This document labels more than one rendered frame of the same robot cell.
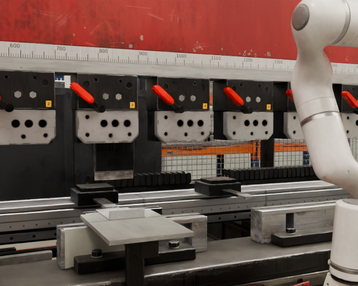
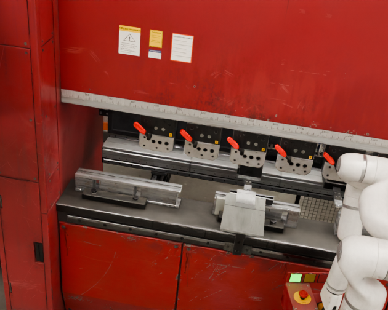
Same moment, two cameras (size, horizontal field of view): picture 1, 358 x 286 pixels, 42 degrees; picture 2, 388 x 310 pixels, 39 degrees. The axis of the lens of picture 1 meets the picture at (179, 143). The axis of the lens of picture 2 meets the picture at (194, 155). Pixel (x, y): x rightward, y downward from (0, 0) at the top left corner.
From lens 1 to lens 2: 152 cm
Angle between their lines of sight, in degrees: 40
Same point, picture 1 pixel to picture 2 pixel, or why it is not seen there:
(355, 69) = not seen: outside the picture
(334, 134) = (350, 221)
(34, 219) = (214, 171)
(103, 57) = (250, 123)
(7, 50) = (199, 115)
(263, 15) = (369, 110)
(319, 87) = (355, 191)
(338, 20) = (355, 176)
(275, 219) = not seen: hidden behind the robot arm
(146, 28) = (280, 111)
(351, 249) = (332, 278)
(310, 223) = not seen: hidden behind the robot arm
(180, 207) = (305, 186)
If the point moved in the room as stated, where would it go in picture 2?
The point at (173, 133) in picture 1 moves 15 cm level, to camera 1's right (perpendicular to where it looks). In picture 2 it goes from (285, 168) to (318, 181)
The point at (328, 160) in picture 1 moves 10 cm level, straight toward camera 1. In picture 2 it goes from (341, 232) to (324, 242)
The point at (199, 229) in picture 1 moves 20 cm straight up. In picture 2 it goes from (293, 216) to (302, 181)
